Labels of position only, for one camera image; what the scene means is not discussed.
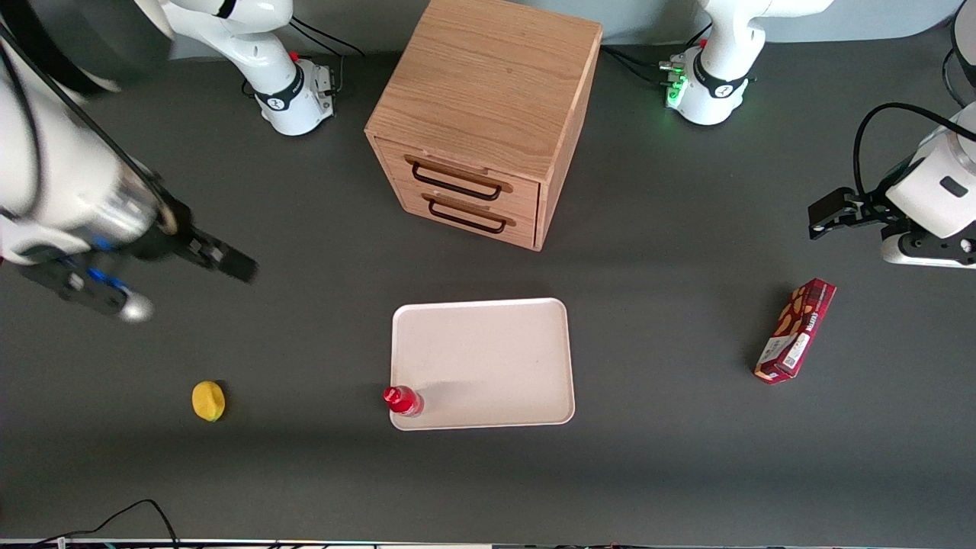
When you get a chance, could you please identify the black cable at table edge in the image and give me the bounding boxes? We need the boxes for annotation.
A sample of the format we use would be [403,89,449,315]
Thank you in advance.
[30,499,181,549]

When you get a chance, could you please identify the black cables at right arm base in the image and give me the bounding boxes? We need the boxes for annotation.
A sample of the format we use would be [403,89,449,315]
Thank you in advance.
[287,17,368,59]

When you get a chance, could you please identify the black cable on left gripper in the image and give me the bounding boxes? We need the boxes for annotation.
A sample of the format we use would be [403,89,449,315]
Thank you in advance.
[852,102,976,201]

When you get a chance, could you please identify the yellow lemon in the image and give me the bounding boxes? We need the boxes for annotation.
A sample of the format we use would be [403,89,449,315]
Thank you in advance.
[191,380,227,423]

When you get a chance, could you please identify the red snack box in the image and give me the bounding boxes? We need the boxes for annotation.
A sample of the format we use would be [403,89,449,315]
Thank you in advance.
[753,278,838,386]

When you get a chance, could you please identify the red coke bottle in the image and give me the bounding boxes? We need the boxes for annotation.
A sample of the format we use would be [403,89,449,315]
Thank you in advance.
[382,385,425,419]

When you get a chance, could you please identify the wooden drawer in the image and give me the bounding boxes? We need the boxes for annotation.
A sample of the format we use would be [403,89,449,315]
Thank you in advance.
[392,179,538,249]
[375,137,541,223]

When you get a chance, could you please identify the black cables at left arm base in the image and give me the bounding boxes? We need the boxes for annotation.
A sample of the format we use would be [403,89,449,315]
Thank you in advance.
[600,44,673,86]

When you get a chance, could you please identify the wooden drawer cabinet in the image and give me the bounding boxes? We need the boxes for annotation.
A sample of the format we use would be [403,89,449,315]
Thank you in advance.
[364,0,604,252]

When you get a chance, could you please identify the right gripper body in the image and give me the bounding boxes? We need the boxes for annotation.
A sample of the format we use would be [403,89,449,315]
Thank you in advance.
[98,171,196,263]

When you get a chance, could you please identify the black drawer handle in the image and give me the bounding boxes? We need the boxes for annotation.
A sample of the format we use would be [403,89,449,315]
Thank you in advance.
[421,193,518,236]
[404,155,515,203]

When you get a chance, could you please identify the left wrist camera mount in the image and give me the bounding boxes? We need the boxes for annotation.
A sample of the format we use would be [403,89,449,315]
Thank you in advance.
[881,223,976,269]

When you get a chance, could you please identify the white rectangular plastic tray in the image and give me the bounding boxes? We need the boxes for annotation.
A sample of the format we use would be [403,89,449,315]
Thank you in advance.
[390,297,576,432]

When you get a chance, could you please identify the black cables at arm base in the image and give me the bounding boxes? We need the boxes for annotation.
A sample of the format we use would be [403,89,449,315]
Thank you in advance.
[600,44,673,86]
[287,17,368,59]

